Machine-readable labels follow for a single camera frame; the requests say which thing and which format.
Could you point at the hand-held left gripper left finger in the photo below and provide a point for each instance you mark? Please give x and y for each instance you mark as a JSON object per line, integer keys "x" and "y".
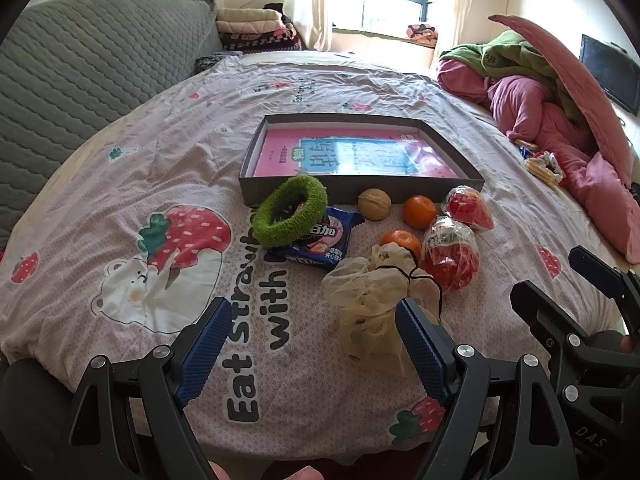
{"x": 207, "y": 345}

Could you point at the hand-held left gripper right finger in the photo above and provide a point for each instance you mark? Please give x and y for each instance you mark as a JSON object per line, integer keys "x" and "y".
{"x": 422, "y": 355}

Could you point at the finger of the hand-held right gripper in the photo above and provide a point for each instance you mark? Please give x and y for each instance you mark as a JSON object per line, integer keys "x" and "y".
{"x": 595, "y": 272}
{"x": 540, "y": 310}

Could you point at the beige mesh pouch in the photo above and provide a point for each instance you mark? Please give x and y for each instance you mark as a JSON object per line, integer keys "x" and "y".
{"x": 370, "y": 285}

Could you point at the large red apple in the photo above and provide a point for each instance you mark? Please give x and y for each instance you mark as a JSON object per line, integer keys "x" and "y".
{"x": 447, "y": 260}

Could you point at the orange mandarin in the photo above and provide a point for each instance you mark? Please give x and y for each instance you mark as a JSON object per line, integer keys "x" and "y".
{"x": 420, "y": 211}
{"x": 400, "y": 239}

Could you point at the small red apple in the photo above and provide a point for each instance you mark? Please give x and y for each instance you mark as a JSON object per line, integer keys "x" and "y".
{"x": 467, "y": 207}

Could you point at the blue cookie packet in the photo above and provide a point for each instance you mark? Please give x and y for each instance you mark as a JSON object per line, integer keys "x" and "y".
{"x": 330, "y": 240}

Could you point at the walnut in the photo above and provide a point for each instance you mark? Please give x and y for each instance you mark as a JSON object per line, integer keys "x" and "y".
{"x": 374, "y": 205}

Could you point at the grey cardboard box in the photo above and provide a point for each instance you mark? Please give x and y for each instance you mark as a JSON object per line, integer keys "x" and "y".
{"x": 350, "y": 192}

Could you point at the person's right hand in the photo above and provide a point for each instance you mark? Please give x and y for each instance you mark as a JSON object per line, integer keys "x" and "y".
{"x": 628, "y": 345}

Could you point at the pink pillow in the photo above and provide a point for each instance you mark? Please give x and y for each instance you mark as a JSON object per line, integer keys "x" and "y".
{"x": 610, "y": 200}

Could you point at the yellow snack packet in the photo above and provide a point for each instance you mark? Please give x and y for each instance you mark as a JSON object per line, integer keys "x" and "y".
{"x": 542, "y": 170}

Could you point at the small blue packet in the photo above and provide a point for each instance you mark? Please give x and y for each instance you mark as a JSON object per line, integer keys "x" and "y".
{"x": 526, "y": 150}

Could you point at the pink quilted mat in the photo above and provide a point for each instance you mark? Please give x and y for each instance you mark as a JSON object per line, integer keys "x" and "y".
{"x": 575, "y": 85}

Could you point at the black television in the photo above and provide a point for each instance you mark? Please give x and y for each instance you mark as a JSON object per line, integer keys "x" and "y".
{"x": 607, "y": 70}

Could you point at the green blanket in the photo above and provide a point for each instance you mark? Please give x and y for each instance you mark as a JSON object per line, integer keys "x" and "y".
{"x": 505, "y": 55}

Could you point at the dark patterned cloth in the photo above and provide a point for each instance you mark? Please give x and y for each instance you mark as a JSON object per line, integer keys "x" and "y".
{"x": 207, "y": 62}

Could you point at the patterned folded cloth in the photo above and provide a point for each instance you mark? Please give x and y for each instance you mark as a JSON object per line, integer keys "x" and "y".
{"x": 422, "y": 34}

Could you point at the cream curtain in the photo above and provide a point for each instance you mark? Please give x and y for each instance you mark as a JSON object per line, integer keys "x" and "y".
{"x": 310, "y": 0}
{"x": 460, "y": 0}

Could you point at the grey quilted headboard cover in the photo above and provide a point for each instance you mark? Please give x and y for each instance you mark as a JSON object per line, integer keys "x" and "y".
{"x": 75, "y": 70}

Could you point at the dark checkered folded blanket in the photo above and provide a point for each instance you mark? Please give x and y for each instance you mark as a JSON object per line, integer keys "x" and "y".
{"x": 270, "y": 41}

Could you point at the pink folded blanket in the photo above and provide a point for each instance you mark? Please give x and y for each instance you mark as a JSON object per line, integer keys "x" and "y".
{"x": 250, "y": 27}

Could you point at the cream folded blanket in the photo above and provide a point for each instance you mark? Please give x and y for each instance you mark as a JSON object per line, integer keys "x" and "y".
{"x": 247, "y": 14}

